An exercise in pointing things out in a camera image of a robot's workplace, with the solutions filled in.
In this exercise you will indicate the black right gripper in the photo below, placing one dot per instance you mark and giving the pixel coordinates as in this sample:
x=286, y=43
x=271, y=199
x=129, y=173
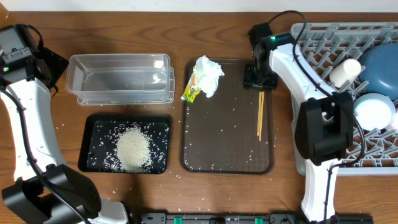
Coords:
x=250, y=83

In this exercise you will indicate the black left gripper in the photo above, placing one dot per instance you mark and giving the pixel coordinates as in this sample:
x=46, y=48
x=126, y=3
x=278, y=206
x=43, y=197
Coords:
x=53, y=61

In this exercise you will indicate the wooden chopstick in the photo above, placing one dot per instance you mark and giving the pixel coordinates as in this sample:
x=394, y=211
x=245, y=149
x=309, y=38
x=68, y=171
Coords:
x=262, y=112
x=259, y=113

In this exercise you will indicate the white tissue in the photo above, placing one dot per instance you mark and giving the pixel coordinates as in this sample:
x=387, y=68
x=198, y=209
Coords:
x=207, y=74

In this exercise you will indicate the yellow green snack wrapper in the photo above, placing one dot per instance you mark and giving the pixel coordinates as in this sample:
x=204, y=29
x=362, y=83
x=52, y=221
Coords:
x=192, y=88

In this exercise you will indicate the cream cup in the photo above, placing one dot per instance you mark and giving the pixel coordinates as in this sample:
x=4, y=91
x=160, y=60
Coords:
x=347, y=71

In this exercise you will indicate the dark blue plate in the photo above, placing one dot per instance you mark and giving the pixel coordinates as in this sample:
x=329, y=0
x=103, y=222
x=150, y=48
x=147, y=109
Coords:
x=381, y=70

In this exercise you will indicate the light blue bowl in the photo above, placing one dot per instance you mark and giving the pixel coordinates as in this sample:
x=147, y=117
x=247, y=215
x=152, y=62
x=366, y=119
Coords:
x=374, y=111

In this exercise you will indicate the pile of rice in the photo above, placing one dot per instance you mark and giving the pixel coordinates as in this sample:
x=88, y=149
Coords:
x=133, y=149

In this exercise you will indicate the pink cup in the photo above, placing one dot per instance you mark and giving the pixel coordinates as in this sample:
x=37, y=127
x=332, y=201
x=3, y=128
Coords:
x=393, y=125

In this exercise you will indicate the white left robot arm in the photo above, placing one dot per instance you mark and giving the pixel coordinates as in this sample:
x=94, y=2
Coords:
x=46, y=189

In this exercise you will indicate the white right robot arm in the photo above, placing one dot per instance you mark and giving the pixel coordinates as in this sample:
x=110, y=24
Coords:
x=323, y=127

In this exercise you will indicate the grey dishwasher rack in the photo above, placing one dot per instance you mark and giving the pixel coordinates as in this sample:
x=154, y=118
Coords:
x=325, y=46

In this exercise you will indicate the brown serving tray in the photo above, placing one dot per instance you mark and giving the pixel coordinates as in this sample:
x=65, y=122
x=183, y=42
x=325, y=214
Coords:
x=219, y=134

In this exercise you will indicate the clear plastic bin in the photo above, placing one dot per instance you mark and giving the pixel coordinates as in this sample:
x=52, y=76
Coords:
x=85, y=64

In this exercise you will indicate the black tray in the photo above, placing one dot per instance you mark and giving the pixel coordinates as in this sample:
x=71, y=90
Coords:
x=99, y=143

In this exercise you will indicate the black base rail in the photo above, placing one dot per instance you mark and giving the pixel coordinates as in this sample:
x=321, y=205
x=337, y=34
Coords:
x=272, y=218

